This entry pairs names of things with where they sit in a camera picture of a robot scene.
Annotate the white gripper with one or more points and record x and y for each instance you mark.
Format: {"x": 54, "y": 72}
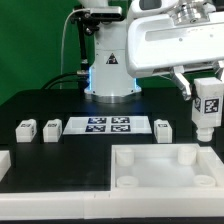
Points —
{"x": 156, "y": 43}

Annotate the white square tabletop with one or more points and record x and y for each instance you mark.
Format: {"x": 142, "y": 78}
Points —
{"x": 165, "y": 166}

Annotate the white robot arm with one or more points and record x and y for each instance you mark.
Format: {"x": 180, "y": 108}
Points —
{"x": 110, "y": 80}

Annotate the white U-shaped fence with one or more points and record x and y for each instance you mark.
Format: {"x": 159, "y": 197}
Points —
{"x": 114, "y": 203}

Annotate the white marker base plate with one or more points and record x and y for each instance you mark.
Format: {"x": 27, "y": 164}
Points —
{"x": 108, "y": 125}

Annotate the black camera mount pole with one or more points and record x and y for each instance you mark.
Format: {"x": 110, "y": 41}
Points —
{"x": 83, "y": 40}

